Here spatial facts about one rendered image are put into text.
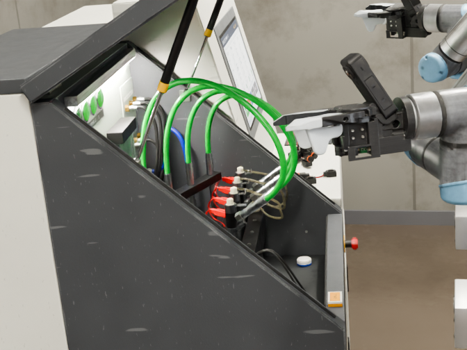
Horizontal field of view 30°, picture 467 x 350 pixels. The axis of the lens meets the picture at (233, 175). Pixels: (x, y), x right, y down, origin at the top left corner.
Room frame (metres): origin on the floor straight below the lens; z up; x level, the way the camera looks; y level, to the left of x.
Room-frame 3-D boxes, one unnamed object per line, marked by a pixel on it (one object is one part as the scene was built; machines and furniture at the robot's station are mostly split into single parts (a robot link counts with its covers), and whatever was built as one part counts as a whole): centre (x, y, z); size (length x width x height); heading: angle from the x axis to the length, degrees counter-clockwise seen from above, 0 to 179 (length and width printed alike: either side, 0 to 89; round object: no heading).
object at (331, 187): (2.62, -0.23, 0.96); 0.70 x 0.22 x 0.03; 172
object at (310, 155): (2.65, -0.23, 1.01); 0.23 x 0.11 x 0.06; 172
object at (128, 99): (2.22, 0.24, 1.20); 0.13 x 0.03 x 0.31; 172
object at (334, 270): (1.91, -0.22, 0.87); 0.62 x 0.04 x 0.16; 172
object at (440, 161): (1.39, -0.38, 1.34); 0.11 x 0.08 x 0.11; 11
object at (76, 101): (1.98, 0.28, 1.43); 0.54 x 0.03 x 0.02; 172
